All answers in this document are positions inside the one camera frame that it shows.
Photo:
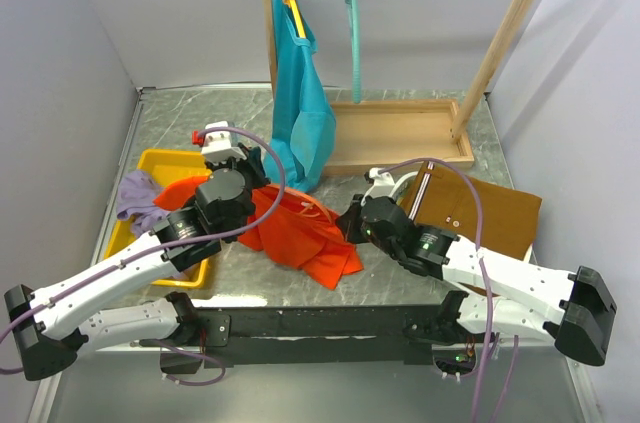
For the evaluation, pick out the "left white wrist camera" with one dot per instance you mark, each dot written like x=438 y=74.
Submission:
x=217 y=147

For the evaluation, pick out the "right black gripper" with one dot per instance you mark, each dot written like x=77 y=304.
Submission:
x=350 y=220

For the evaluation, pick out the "blue t shirt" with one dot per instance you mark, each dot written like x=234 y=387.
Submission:
x=303 y=121

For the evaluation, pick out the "yellow plastic tray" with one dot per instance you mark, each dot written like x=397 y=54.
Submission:
x=165 y=167

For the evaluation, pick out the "brown shorts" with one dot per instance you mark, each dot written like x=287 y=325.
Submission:
x=440 y=198

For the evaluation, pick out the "black base beam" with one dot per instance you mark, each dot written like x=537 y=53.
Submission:
x=289 y=335

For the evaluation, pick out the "purple t shirt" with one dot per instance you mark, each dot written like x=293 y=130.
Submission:
x=143 y=202

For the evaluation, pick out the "orange t shirt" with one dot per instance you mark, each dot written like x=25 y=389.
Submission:
x=309 y=244

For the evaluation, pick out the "orange plastic hanger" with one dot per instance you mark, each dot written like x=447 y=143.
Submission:
x=309 y=203

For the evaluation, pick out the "teal plastic hanger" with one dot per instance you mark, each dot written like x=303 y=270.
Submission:
x=353 y=19

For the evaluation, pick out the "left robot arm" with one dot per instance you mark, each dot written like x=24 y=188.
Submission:
x=55 y=325

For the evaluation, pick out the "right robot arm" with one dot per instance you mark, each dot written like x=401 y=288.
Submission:
x=573 y=310

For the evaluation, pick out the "wooden clothes rack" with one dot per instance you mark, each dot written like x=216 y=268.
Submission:
x=374 y=133

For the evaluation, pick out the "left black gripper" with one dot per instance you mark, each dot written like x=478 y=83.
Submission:
x=252 y=163

